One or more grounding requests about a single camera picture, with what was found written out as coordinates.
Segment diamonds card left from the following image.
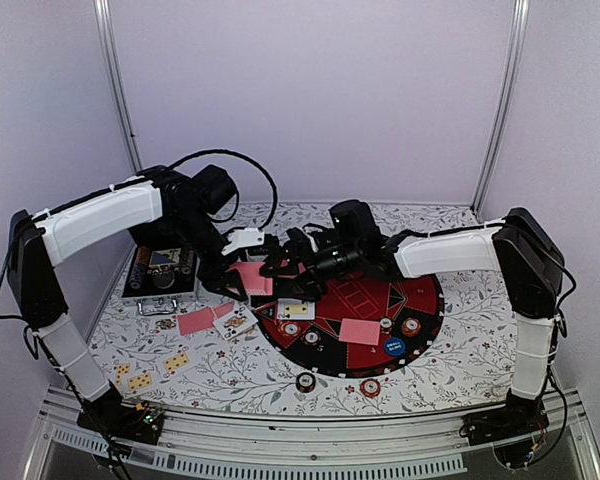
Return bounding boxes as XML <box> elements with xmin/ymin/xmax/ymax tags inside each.
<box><xmin>114</xmin><ymin>363</ymin><xmax>131</xmax><ymax>386</ymax></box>

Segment face-down red card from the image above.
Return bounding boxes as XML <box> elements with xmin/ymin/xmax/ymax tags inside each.
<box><xmin>176</xmin><ymin>308</ymin><xmax>215</xmax><ymax>336</ymax></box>
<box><xmin>211</xmin><ymin>301</ymin><xmax>235</xmax><ymax>319</ymax></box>

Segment dark chips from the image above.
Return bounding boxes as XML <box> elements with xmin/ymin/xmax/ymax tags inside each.
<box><xmin>380</xmin><ymin>317</ymin><xmax>393</xmax><ymax>331</ymax></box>
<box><xmin>302</xmin><ymin>331</ymin><xmax>321</xmax><ymax>346</ymax></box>

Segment orange poker chip stack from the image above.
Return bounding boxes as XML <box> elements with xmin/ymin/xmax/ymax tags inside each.
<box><xmin>360</xmin><ymin>378</ymin><xmax>381</xmax><ymax>398</ymax></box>

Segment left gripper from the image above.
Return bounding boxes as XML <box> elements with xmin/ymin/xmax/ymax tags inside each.
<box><xmin>168</xmin><ymin>209</ymin><xmax>251</xmax><ymax>302</ymax></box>

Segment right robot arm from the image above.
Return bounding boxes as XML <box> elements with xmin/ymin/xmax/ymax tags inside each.
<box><xmin>256</xmin><ymin>200</ymin><xmax>570</xmax><ymax>469</ymax></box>

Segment round red black poker mat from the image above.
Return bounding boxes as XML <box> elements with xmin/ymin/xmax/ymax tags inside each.
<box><xmin>250</xmin><ymin>227</ymin><xmax>445</xmax><ymax>379</ymax></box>

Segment face card on cloth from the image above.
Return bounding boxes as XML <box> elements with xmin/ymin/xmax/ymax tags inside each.
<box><xmin>149</xmin><ymin>317</ymin><xmax>179</xmax><ymax>335</ymax></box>

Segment floral table cloth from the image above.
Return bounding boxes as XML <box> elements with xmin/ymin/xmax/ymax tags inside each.
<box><xmin>74</xmin><ymin>201</ymin><xmax>546</xmax><ymax>419</ymax></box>

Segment two of clubs card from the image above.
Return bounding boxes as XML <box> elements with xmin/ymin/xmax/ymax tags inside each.
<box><xmin>276</xmin><ymin>299</ymin><xmax>315</xmax><ymax>320</ymax></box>

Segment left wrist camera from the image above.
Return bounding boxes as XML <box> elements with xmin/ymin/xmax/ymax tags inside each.
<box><xmin>221</xmin><ymin>227</ymin><xmax>265</xmax><ymax>256</ymax></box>

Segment front aluminium rail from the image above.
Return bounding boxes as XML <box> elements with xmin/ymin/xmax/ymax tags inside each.
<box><xmin>21</xmin><ymin>388</ymin><xmax>600</xmax><ymax>479</ymax></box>

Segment aluminium frame post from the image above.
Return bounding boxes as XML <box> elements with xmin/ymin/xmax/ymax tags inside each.
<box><xmin>93</xmin><ymin>0</ymin><xmax>143</xmax><ymax>173</ymax></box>
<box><xmin>471</xmin><ymin>0</ymin><xmax>530</xmax><ymax>217</ymax></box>

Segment red playing card deck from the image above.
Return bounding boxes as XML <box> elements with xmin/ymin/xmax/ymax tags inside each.
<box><xmin>229</xmin><ymin>262</ymin><xmax>273</xmax><ymax>296</ymax></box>

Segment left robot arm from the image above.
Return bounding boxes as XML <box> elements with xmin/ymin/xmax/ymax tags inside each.
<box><xmin>0</xmin><ymin>148</ymin><xmax>275</xmax><ymax>446</ymax></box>

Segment dark poker chip stack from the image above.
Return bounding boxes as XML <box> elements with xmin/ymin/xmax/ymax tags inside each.
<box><xmin>296</xmin><ymin>373</ymin><xmax>316</xmax><ymax>393</ymax></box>

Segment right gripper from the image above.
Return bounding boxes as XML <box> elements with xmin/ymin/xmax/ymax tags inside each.
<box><xmin>259</xmin><ymin>240</ymin><xmax>363</xmax><ymax>303</ymax></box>

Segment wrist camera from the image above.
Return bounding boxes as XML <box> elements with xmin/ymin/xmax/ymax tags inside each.
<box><xmin>221</xmin><ymin>227</ymin><xmax>265</xmax><ymax>256</ymax></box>
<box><xmin>285</xmin><ymin>227</ymin><xmax>317</xmax><ymax>257</ymax></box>

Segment aluminium poker case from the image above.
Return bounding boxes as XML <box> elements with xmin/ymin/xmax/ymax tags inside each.
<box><xmin>121</xmin><ymin>246</ymin><xmax>197</xmax><ymax>316</ymax></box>

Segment right aluminium frame post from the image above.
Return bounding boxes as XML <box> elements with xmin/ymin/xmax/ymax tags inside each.
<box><xmin>471</xmin><ymin>0</ymin><xmax>530</xmax><ymax>217</ymax></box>

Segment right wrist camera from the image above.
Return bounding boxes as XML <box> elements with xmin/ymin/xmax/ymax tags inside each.
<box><xmin>285</xmin><ymin>227</ymin><xmax>317</xmax><ymax>257</ymax></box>

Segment blue small blind button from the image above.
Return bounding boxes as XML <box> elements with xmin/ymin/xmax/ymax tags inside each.
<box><xmin>383</xmin><ymin>337</ymin><xmax>406</xmax><ymax>357</ymax></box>

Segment left aluminium frame post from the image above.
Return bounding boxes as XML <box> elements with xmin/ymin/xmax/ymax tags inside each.
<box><xmin>93</xmin><ymin>0</ymin><xmax>143</xmax><ymax>173</ymax></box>

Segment face-down card seat four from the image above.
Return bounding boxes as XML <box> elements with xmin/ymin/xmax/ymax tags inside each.
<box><xmin>338</xmin><ymin>318</ymin><xmax>381</xmax><ymax>346</ymax></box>

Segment diamonds card bottom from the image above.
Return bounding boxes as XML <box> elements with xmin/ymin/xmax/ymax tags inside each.
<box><xmin>126</xmin><ymin>371</ymin><xmax>154</xmax><ymax>393</ymax></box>

